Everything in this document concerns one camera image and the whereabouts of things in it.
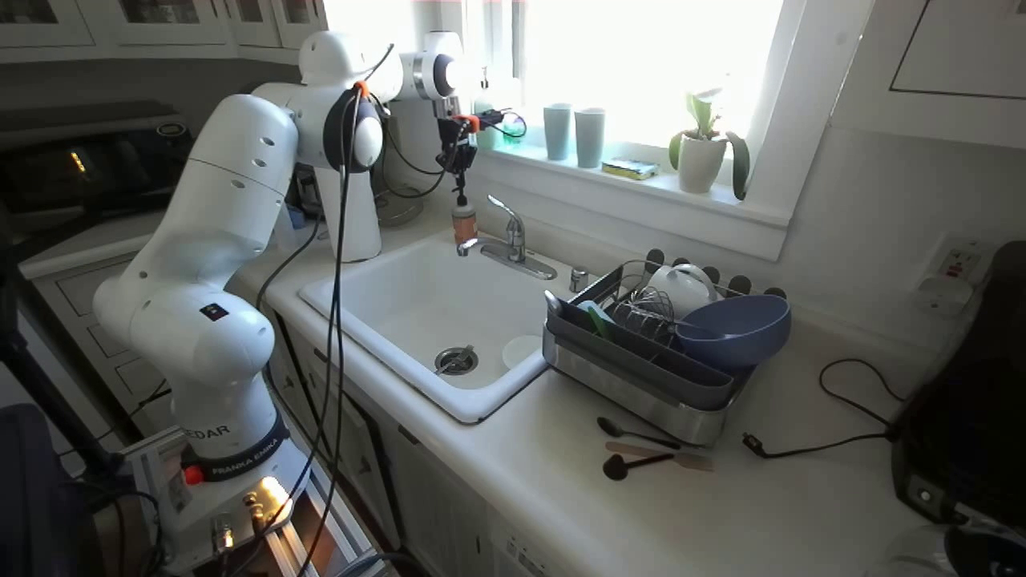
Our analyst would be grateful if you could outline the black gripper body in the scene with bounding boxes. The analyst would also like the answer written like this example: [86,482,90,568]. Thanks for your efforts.
[434,102,482,164]

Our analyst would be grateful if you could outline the soap pump bottle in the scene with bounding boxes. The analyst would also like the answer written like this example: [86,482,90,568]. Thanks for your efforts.
[449,186,482,257]

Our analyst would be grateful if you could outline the robot base stand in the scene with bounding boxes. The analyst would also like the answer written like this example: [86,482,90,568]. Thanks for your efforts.
[123,421,373,577]

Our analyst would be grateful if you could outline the small teal glass jar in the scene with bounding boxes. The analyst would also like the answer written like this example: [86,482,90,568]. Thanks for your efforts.
[495,110,531,149]

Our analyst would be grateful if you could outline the chrome sink faucet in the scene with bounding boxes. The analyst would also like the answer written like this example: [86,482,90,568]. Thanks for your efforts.
[458,191,559,283]

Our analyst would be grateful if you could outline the white ceramic sink basin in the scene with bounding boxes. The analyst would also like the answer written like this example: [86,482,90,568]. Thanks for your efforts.
[295,235,575,431]

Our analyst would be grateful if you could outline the green sponge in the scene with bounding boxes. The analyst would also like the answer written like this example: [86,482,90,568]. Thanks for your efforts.
[600,157,662,184]

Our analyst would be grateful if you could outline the metal sink drain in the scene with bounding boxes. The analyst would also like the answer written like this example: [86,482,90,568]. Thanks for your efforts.
[434,343,482,380]

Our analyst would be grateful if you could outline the white plant pot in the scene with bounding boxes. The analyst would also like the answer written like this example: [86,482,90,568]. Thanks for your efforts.
[677,132,732,200]

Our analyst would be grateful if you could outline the white bowl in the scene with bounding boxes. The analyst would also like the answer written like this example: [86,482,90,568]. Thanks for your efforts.
[637,259,720,320]

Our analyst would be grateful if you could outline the green potted plant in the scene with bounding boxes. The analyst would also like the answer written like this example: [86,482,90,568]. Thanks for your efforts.
[667,89,754,201]

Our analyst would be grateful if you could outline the grey dish rack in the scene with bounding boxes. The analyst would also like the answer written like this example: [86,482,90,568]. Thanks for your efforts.
[540,250,795,449]

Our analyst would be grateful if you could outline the slim black spoon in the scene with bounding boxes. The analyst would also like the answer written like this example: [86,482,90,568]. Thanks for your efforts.
[592,414,682,452]

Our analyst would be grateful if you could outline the blue bowl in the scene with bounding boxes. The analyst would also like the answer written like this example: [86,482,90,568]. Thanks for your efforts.
[669,292,795,376]

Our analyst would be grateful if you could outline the black round-headed measuring spoon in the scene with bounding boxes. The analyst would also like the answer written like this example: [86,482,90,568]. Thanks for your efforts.
[600,452,681,485]

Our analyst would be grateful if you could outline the white lower cabinet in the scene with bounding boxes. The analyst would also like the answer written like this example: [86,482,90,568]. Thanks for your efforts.
[267,309,559,577]

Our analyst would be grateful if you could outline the black spoon utensil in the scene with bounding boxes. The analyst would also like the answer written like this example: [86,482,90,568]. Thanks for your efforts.
[603,435,716,470]

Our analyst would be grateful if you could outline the black stove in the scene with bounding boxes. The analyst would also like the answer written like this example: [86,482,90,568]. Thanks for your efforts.
[0,101,200,220]

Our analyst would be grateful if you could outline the large black appliance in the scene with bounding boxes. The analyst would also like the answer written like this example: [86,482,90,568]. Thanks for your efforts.
[893,238,1026,532]

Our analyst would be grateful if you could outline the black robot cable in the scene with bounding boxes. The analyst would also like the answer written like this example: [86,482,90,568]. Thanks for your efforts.
[217,43,402,577]

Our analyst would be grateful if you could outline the black power cable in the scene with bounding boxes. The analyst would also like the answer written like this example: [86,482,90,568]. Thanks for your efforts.
[740,357,910,463]

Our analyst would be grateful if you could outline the white wall outlet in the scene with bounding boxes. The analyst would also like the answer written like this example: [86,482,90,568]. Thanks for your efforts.
[917,235,996,313]

